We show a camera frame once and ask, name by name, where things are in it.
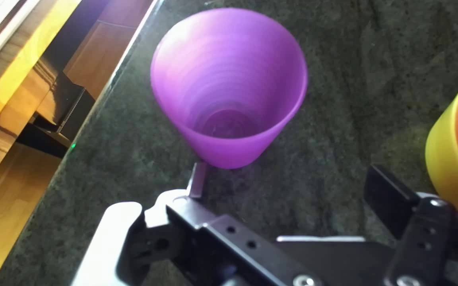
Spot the purple plastic cup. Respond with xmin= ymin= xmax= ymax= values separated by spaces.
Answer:
xmin=150 ymin=6 xmax=310 ymax=171

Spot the wooden kitchen cabinet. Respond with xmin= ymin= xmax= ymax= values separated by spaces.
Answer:
xmin=0 ymin=0 xmax=159 ymax=286

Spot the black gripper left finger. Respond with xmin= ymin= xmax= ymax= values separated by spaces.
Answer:
xmin=126 ymin=160 xmax=321 ymax=286

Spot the yellow plastic bowl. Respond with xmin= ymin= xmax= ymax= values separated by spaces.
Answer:
xmin=425 ymin=72 xmax=458 ymax=215

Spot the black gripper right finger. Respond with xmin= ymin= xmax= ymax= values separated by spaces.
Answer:
xmin=363 ymin=163 xmax=458 ymax=286

